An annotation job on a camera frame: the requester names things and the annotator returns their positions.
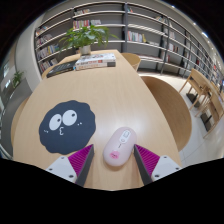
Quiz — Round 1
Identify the large round-backed wooden chair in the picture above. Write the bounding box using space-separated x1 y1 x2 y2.
139 75 193 153

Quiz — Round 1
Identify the light wooden slatted chair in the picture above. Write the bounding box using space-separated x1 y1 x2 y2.
194 85 224 138

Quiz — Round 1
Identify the white book with red spine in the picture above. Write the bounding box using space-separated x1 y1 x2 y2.
75 60 117 71

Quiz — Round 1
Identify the pink computer mouse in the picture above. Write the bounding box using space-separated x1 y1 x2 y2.
102 126 138 167

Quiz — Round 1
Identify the green potted plant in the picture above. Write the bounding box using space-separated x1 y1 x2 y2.
58 24 119 56

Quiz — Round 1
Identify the grey bookshelf unit with books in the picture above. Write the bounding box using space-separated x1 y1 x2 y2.
33 1 224 89

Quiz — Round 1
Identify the dark cartoon-face mouse pad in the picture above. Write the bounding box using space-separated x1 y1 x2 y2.
38 99 97 155

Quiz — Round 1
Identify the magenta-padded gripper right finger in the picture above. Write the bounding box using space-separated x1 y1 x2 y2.
133 143 183 186

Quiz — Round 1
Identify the small green floor plant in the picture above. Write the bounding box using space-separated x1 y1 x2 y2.
12 70 25 88

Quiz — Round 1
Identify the white illustrated book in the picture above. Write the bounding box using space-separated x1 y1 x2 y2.
74 53 117 65

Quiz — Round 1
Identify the group of ceiling lights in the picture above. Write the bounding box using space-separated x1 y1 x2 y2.
191 21 210 39

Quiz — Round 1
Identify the black book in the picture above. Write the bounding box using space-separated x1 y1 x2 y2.
45 60 78 79

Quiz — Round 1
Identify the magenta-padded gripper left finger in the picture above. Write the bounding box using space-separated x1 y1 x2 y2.
45 143 96 188

